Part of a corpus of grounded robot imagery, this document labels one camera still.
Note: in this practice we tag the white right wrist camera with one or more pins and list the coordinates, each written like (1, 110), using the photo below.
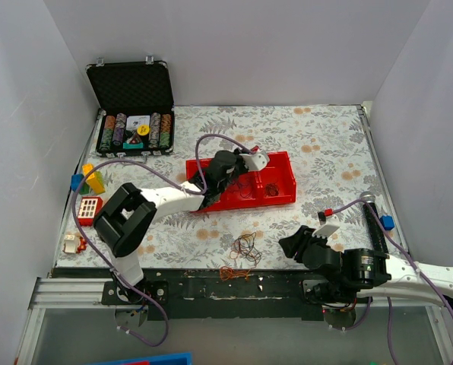
(329, 224)

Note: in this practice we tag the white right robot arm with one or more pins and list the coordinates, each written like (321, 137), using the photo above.
(358, 273)

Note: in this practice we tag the green toy brick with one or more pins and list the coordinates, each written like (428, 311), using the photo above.
(85, 189)

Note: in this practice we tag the blue toy brick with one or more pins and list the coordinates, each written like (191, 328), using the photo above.
(75, 181)

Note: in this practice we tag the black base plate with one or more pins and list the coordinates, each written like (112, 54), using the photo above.
(201, 294)

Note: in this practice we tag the red three-compartment tray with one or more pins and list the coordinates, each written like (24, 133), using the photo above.
(274, 185)

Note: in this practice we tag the small blue cube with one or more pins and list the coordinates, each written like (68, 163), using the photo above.
(387, 222)

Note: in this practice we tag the red white toy block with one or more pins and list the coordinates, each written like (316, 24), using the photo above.
(88, 209)

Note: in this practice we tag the floral patterned table mat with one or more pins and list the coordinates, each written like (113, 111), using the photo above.
(332, 163)

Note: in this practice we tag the yellow toy brick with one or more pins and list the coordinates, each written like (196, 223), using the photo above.
(93, 179)

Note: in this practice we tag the black poker chip case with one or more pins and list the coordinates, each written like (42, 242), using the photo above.
(136, 108)

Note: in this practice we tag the aluminium frame rail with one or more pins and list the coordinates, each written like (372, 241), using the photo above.
(56, 293)

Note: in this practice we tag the blue bin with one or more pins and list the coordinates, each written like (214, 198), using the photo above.
(165, 359)

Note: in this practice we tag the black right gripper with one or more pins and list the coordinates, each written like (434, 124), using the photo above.
(310, 247)

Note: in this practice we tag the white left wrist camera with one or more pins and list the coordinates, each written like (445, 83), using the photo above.
(256, 161)

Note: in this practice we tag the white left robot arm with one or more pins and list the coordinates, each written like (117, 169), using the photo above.
(123, 221)

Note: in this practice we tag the black microphone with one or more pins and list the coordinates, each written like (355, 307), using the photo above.
(372, 220)

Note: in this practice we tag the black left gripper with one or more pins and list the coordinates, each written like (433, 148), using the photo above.
(240, 167)

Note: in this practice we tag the white red small toy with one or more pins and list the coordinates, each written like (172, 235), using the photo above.
(73, 243)

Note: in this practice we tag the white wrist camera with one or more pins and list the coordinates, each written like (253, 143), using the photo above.
(329, 224)
(256, 161)

